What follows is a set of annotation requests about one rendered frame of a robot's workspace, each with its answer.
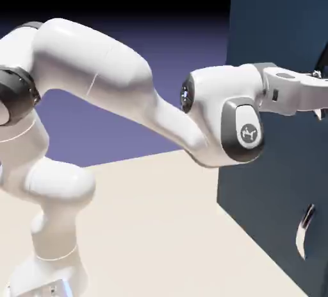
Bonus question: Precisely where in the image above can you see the dark blue cabinet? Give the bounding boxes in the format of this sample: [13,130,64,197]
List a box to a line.
[216,0,328,297]

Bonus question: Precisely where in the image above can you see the dark blue cabinet door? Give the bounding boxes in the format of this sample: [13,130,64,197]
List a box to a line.
[216,145,328,297]
[222,0,328,157]

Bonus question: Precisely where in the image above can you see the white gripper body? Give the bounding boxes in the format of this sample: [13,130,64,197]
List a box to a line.
[293,71,328,113]

